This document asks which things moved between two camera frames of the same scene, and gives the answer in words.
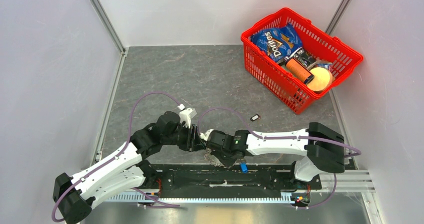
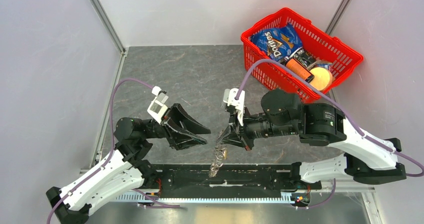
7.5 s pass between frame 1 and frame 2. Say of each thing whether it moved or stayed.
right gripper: moved
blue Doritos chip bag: stayed
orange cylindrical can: stayed
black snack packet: stayed
